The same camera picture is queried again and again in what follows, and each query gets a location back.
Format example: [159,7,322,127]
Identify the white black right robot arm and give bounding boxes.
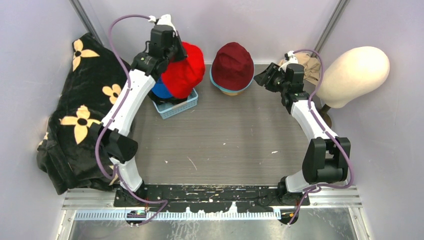
[253,63,351,206]

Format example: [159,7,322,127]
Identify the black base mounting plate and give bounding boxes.
[113,184,310,213]

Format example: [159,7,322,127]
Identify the dark green bucket hat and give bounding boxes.
[147,90,188,105]

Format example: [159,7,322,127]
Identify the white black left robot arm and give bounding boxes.
[89,24,187,207]

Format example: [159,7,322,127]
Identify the wooden hat stand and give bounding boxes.
[221,90,244,96]

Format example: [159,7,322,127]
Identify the beige crumpled cloth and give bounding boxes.
[294,52,322,85]

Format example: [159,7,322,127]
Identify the blue bucket hat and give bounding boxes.
[151,77,173,99]

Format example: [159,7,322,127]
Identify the light blue plastic basket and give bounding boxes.
[153,89,199,120]

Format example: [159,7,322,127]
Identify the bright red bucket hat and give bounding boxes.
[161,42,206,99]

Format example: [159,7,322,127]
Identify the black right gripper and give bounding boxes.
[254,62,289,94]

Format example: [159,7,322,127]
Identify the dark red bucket hat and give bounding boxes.
[210,42,255,91]

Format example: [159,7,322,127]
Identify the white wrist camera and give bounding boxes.
[279,50,299,72]
[148,14,178,35]

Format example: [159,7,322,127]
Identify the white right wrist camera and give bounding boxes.
[279,50,299,72]

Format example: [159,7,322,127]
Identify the black floral blanket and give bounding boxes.
[36,33,129,195]

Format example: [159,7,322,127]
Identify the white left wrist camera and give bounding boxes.
[148,14,178,35]

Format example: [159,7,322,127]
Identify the beige mannequin head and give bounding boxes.
[316,46,390,109]

